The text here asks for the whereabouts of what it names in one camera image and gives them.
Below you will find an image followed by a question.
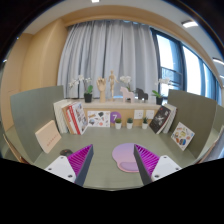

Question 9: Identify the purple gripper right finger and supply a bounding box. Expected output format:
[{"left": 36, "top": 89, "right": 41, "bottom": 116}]
[{"left": 133, "top": 143, "right": 183, "bottom": 186}]

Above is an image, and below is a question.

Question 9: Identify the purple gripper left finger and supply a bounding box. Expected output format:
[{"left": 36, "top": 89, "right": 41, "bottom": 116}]
[{"left": 44, "top": 143, "right": 95, "bottom": 187}]

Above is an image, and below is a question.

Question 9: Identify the black computer mouse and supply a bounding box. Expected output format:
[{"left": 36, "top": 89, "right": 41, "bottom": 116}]
[{"left": 60, "top": 149, "right": 73, "bottom": 157}]

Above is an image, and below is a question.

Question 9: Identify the purple mouse pad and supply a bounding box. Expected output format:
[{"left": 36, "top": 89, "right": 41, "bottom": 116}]
[{"left": 111, "top": 142, "right": 152, "bottom": 173}]

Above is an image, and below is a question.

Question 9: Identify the small potted cactus right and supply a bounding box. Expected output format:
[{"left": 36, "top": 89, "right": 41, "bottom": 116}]
[{"left": 142, "top": 117, "right": 148, "bottom": 130}]

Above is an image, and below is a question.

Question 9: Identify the small potted cactus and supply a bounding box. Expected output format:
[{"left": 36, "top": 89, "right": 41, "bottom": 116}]
[
  {"left": 142, "top": 117, "right": 148, "bottom": 130},
  {"left": 115, "top": 118, "right": 122, "bottom": 130},
  {"left": 126, "top": 118, "right": 133, "bottom": 129}
]

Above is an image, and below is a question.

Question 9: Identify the beige book leaning left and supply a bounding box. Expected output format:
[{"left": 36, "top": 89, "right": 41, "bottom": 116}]
[{"left": 35, "top": 120, "right": 61, "bottom": 153}]

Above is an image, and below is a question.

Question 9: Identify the small potted cactus middle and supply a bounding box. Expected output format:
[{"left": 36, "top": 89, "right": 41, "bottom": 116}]
[{"left": 126, "top": 118, "right": 133, "bottom": 129}]

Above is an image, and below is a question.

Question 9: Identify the colourful sticker book right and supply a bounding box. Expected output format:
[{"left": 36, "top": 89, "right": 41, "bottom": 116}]
[{"left": 171, "top": 122, "right": 195, "bottom": 151}]

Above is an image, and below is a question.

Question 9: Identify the white books stack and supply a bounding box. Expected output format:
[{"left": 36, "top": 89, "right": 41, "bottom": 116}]
[{"left": 53, "top": 99, "right": 72, "bottom": 134}]

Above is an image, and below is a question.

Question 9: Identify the black book right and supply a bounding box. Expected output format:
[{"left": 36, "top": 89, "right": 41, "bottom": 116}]
[{"left": 149, "top": 106, "right": 171, "bottom": 134}]

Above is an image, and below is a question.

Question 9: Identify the red white book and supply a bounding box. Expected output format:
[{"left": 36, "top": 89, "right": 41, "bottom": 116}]
[{"left": 68, "top": 102, "right": 88, "bottom": 135}]

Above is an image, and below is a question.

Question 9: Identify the white sticker card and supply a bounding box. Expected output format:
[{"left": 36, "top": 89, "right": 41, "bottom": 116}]
[{"left": 87, "top": 111, "right": 110, "bottom": 127}]

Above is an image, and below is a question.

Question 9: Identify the small potted cactus left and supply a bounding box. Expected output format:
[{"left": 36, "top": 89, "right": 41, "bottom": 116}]
[{"left": 115, "top": 118, "right": 122, "bottom": 130}]

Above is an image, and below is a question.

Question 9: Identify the wooden shelf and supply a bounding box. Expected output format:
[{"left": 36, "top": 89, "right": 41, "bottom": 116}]
[{"left": 80, "top": 99, "right": 159, "bottom": 127}]

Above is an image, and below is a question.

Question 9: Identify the purple round number sign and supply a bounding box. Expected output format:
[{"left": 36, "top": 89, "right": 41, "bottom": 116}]
[{"left": 110, "top": 111, "right": 121, "bottom": 123}]

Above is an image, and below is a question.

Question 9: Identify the white book behind black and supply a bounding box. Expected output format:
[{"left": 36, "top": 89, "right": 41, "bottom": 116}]
[{"left": 163, "top": 104, "right": 177, "bottom": 134}]

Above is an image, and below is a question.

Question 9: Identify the white orchid black pot right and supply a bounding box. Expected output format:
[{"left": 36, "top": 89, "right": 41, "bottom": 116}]
[{"left": 152, "top": 78, "right": 171, "bottom": 105}]

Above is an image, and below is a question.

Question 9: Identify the white orchid black pot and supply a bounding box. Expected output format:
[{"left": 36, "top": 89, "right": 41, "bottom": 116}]
[
  {"left": 69, "top": 75, "right": 93, "bottom": 103},
  {"left": 152, "top": 78, "right": 171, "bottom": 105}
]

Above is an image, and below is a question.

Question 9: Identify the black horse figurine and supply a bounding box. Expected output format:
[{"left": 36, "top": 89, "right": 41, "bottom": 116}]
[{"left": 136, "top": 88, "right": 148, "bottom": 100}]

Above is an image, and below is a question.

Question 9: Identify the white orchid black pot left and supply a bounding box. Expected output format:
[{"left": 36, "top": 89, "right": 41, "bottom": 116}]
[{"left": 69, "top": 75, "right": 93, "bottom": 103}]

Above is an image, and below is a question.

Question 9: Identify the pink horse figurine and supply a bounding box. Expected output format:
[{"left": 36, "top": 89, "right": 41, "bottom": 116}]
[{"left": 120, "top": 87, "right": 135, "bottom": 103}]

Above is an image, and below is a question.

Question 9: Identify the green left desk partition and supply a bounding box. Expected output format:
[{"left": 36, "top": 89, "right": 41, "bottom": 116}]
[{"left": 6, "top": 86, "right": 64, "bottom": 164}]

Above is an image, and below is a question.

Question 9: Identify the green desk partition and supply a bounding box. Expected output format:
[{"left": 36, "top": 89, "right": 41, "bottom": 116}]
[
  {"left": 168, "top": 90, "right": 224, "bottom": 158},
  {"left": 6, "top": 86, "right": 64, "bottom": 164}
]

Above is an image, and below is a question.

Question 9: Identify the green right desk partition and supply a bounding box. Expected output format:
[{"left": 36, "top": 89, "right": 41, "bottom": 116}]
[{"left": 168, "top": 90, "right": 224, "bottom": 158}]

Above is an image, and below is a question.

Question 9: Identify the wooden hand model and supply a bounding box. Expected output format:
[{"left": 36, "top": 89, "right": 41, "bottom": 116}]
[{"left": 96, "top": 77, "right": 106, "bottom": 103}]

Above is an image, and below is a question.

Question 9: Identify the white orchid middle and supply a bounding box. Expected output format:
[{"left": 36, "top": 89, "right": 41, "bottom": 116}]
[{"left": 120, "top": 76, "right": 131, "bottom": 91}]

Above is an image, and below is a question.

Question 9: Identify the wooden mannequin figure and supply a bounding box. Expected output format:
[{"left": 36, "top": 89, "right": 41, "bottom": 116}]
[{"left": 108, "top": 70, "right": 118, "bottom": 98}]

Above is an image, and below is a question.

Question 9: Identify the grey curtain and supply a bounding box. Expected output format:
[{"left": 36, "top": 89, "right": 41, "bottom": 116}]
[{"left": 57, "top": 20, "right": 158, "bottom": 98}]

